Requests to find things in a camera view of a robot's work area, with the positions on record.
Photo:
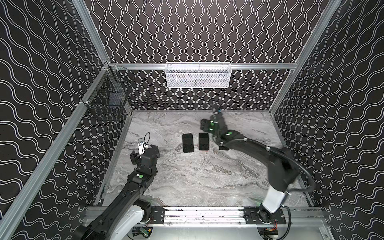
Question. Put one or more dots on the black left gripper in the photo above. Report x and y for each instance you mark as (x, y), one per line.
(139, 157)

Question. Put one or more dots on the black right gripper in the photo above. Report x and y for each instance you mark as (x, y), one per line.
(210, 124)

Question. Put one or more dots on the white smartphone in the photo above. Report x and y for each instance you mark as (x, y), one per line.
(223, 148)

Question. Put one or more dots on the black phone case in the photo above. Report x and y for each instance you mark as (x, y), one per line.
(188, 143)

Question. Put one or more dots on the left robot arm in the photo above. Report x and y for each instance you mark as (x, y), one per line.
(137, 183)

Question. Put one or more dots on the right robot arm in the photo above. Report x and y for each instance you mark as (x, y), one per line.
(283, 170)

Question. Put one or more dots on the aluminium back crossbar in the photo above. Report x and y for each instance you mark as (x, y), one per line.
(232, 66)

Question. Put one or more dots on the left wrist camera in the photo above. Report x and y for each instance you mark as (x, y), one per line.
(142, 145)

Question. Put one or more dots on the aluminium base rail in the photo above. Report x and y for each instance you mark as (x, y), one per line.
(222, 217)

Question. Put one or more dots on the white wire mesh basket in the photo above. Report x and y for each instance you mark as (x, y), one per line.
(194, 78)

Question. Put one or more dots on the black wire mesh basket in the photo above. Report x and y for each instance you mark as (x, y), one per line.
(108, 102)

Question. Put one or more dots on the aluminium left side rail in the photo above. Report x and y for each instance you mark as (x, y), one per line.
(20, 205)

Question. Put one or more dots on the aluminium corner post right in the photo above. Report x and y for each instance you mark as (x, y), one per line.
(313, 39)

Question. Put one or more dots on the aluminium corner post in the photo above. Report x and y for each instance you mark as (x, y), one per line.
(313, 39)
(90, 26)

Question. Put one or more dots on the aluminium corner post left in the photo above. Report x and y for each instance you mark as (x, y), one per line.
(90, 26)

